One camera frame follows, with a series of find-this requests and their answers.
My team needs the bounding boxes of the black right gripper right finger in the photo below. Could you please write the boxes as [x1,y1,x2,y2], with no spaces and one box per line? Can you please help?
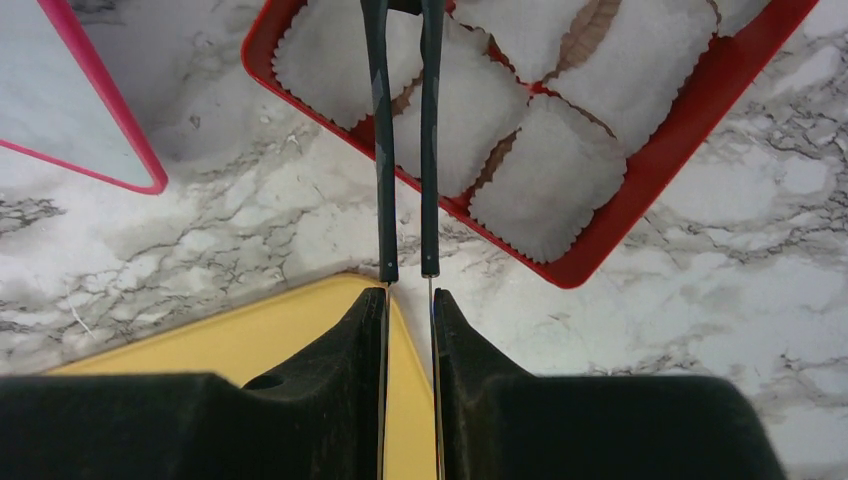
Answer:
[431,289,785,479]

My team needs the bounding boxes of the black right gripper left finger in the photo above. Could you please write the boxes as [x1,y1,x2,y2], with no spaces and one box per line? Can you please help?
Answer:
[1,288,388,479]

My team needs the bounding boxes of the yellow plastic tray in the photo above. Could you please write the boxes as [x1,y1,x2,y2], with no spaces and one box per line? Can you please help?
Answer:
[53,274,437,479]

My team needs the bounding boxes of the red chocolate box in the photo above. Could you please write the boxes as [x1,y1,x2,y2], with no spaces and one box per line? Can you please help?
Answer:
[242,1,812,288]

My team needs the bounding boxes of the pink-framed whiteboard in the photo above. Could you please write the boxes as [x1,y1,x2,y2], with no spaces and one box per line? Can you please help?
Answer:
[1,1,168,195]

